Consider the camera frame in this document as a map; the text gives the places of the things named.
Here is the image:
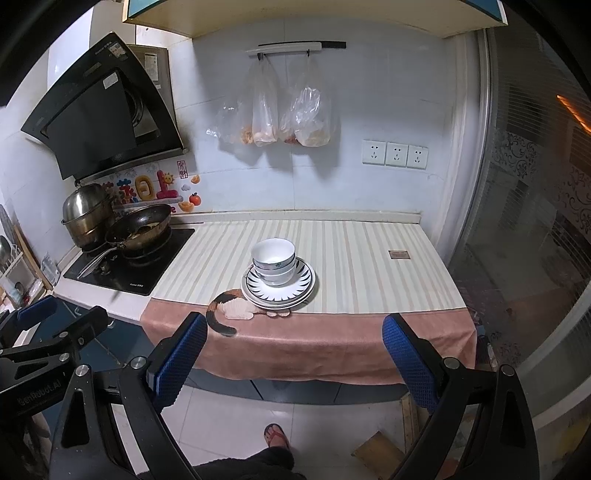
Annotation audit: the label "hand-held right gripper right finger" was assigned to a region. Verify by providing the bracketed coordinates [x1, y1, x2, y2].
[381, 313, 541, 480]

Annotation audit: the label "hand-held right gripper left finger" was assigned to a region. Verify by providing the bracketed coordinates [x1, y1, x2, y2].
[48, 311, 209, 480]

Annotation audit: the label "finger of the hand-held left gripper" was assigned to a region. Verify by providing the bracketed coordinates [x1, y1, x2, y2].
[0, 295, 58, 352]
[0, 305, 109, 370]

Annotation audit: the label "plain white bowl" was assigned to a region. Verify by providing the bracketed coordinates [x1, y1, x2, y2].
[255, 270, 294, 286]

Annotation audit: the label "white bowl with flower print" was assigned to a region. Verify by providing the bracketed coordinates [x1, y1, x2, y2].
[253, 260, 295, 276]

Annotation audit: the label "blue leaf pattern plate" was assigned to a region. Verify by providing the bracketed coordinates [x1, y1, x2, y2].
[245, 256, 317, 301]

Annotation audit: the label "white bowl with dark rim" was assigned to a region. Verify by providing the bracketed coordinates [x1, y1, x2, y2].
[252, 238, 295, 269]

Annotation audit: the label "white dish rack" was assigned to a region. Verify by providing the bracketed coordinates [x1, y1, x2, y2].
[0, 203, 56, 310]

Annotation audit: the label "black glass cooktop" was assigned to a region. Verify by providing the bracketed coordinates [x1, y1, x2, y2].
[63, 226, 196, 296]

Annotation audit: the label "striped cloth with pink border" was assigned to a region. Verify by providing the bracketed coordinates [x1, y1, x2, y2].
[140, 217, 478, 386]

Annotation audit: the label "wooden board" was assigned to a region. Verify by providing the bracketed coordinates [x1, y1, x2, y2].
[352, 430, 407, 480]

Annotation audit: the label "dark frying pan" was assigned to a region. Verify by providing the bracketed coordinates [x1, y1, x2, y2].
[78, 204, 174, 280]

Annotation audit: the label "stainless steel pot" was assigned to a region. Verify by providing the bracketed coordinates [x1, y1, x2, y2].
[61, 183, 116, 250]

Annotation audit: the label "person's foot in red sandal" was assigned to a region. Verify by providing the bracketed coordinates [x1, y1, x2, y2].
[263, 424, 291, 450]

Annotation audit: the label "person's dark trouser leg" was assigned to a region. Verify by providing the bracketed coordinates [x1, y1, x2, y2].
[191, 447, 305, 480]

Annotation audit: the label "patterned glass sliding door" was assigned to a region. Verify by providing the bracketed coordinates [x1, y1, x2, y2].
[443, 28, 591, 416]

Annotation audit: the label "black range hood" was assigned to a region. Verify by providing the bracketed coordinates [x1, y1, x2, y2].
[21, 31, 188, 182]

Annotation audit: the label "clear plastic bag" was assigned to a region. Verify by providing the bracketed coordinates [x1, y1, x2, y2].
[205, 99, 254, 145]
[281, 55, 333, 147]
[252, 55, 280, 147]

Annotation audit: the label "colourful wall stickers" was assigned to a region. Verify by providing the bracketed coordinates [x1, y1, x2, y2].
[99, 159, 204, 215]

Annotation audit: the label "white wall hook rail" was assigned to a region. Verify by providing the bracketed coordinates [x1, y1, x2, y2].
[246, 41, 347, 58]

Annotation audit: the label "wooden wall cabinet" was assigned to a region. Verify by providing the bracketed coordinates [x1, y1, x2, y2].
[122, 0, 509, 40]

